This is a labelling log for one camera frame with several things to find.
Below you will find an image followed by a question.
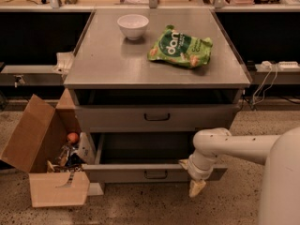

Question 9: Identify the white power strip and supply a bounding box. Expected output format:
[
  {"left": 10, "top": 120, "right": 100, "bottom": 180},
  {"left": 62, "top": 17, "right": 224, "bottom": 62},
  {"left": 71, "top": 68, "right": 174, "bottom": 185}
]
[{"left": 278, "top": 61, "right": 300, "bottom": 70}]

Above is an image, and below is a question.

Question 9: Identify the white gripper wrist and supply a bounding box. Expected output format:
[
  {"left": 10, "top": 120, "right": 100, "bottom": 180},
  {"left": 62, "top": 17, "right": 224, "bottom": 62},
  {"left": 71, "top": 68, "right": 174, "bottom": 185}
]
[{"left": 178, "top": 152, "right": 217, "bottom": 198}]

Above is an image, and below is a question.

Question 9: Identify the brown cardboard box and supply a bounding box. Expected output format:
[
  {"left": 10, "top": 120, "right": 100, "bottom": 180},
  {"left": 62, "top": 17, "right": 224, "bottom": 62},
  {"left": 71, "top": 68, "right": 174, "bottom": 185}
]
[{"left": 1, "top": 90, "right": 104, "bottom": 207}]

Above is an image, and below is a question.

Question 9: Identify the white ceramic bowl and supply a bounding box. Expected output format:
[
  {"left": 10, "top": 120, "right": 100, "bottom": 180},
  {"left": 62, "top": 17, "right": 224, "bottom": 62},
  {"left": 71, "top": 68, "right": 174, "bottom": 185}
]
[{"left": 117, "top": 14, "right": 149, "bottom": 40}]

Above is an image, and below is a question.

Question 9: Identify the grey top drawer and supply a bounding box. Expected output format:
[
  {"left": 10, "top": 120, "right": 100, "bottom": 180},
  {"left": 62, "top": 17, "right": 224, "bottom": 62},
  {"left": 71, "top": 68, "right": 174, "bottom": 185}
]
[{"left": 75, "top": 104, "right": 239, "bottom": 132}]

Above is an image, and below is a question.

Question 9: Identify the green snack bag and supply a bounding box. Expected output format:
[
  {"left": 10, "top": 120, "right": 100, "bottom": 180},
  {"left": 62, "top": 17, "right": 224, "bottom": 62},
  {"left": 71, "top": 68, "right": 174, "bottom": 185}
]
[{"left": 147, "top": 25, "right": 213, "bottom": 68}]

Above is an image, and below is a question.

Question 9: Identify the grey metal drawer cabinet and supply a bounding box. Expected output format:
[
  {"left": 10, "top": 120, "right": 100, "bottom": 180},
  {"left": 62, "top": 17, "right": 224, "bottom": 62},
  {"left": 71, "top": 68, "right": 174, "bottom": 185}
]
[{"left": 63, "top": 7, "right": 252, "bottom": 184}]

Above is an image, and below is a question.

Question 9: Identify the grey drawer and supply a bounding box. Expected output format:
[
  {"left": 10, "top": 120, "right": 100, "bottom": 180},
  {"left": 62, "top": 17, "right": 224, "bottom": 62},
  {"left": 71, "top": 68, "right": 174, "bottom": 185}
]
[
  {"left": 82, "top": 132, "right": 229, "bottom": 184},
  {"left": 75, "top": 104, "right": 239, "bottom": 132}
]

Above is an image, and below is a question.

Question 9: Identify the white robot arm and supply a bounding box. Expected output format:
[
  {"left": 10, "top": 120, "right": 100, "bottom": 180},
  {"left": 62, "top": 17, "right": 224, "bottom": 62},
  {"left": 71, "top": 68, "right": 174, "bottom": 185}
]
[{"left": 179, "top": 127, "right": 300, "bottom": 225}]

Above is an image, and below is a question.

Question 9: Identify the orange round fruit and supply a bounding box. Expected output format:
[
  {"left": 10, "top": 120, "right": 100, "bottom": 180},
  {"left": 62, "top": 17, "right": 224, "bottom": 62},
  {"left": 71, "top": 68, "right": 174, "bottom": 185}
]
[{"left": 67, "top": 132, "right": 79, "bottom": 143}]

